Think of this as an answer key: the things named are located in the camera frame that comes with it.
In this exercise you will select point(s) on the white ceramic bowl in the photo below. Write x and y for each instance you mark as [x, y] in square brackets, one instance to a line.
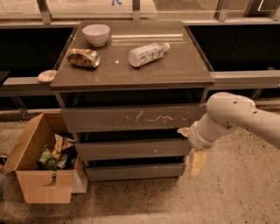
[96, 34]

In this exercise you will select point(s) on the green snack bag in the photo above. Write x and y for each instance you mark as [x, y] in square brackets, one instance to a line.
[46, 161]

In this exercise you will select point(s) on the crumpled snack wrappers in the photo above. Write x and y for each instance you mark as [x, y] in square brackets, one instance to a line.
[64, 152]

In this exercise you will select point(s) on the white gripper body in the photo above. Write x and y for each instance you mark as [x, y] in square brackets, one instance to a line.
[196, 141]

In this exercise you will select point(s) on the crushed metal can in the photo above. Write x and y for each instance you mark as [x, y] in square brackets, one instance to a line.
[83, 57]

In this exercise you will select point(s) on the grey metal ledge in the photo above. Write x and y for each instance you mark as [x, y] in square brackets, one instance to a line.
[30, 86]

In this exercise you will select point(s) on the metal window railing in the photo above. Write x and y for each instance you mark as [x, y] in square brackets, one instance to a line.
[189, 12]

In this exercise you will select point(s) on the open cardboard box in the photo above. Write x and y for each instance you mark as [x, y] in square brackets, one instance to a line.
[38, 186]

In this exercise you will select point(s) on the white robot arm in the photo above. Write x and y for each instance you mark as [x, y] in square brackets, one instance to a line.
[224, 113]

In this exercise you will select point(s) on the grey drawer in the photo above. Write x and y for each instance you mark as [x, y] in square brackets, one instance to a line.
[130, 118]
[132, 149]
[146, 171]

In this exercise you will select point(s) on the small round white dish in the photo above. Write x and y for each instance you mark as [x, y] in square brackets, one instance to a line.
[47, 76]

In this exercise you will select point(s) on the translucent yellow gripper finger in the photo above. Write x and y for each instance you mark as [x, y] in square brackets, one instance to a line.
[197, 160]
[183, 131]

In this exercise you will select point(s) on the grey bottom drawer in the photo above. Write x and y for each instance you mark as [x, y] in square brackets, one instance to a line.
[146, 171]

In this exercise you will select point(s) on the grey drawer cabinet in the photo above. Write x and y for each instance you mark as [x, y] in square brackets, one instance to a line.
[179, 78]

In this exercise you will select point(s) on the grey top drawer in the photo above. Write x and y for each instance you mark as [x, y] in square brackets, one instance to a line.
[130, 118]

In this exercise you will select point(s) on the clear plastic bottle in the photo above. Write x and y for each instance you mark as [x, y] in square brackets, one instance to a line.
[147, 53]

